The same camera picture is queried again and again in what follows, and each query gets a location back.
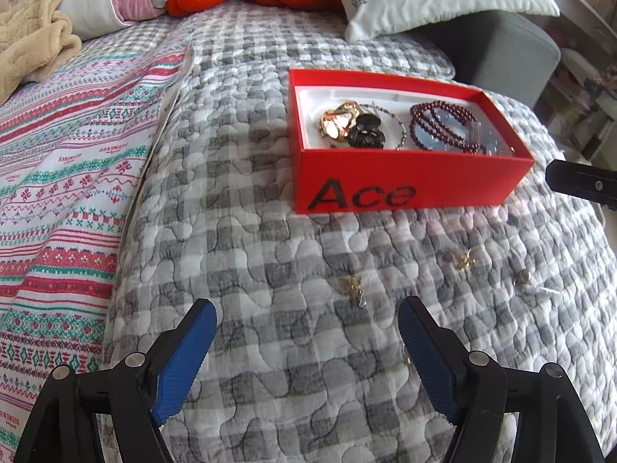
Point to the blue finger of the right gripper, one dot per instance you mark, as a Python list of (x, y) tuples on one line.
[(583, 181)]

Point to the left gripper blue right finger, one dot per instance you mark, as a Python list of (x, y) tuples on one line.
[(466, 387)]

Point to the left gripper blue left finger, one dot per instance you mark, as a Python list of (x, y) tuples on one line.
[(145, 389)]

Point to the pink pearl earring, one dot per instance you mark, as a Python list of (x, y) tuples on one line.
[(525, 282)]

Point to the gold clover earring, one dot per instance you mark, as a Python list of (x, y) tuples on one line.
[(465, 260), (353, 286)]

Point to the black flower hair clip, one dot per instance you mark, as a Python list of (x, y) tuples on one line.
[(365, 133)]

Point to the gold flower hair clip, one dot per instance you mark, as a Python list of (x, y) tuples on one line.
[(335, 124)]

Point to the white bookshelf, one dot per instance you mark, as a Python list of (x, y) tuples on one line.
[(579, 105)]

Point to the red Ace cardboard box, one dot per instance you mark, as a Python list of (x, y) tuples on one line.
[(341, 179)]

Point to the striped patterned bedsheet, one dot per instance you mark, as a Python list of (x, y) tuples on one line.
[(73, 150)]

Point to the beige fleece blanket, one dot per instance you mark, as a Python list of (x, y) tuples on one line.
[(36, 39)]

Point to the grey upholstered bed frame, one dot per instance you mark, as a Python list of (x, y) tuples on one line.
[(499, 52)]

